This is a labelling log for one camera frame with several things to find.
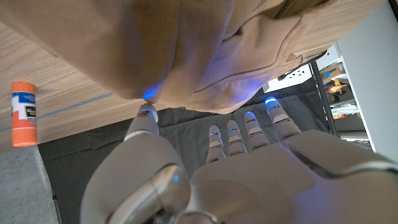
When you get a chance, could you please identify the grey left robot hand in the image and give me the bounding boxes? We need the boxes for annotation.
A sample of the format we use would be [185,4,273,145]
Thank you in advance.
[80,96,398,224]

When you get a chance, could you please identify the brown jacket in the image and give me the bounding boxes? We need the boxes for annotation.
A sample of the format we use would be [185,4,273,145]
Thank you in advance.
[0,0,388,115]

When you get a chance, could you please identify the orange glue stick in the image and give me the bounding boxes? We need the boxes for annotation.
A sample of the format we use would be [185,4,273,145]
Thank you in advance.
[11,82,38,147]

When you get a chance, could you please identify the white power strip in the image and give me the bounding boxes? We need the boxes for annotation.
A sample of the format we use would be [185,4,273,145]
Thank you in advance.
[262,63,313,94]

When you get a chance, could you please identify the yellow toy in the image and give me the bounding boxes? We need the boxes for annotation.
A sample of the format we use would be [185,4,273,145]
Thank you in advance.
[325,78,349,96]

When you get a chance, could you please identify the cardboard box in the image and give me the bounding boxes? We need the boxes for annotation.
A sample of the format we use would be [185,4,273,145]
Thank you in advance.
[320,62,347,83]

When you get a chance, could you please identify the white shelf cabinet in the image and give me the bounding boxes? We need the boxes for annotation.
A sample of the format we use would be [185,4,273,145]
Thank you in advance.
[323,0,398,163]

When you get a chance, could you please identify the black backdrop curtain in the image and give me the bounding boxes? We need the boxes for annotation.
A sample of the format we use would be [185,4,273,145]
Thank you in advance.
[37,77,331,224]

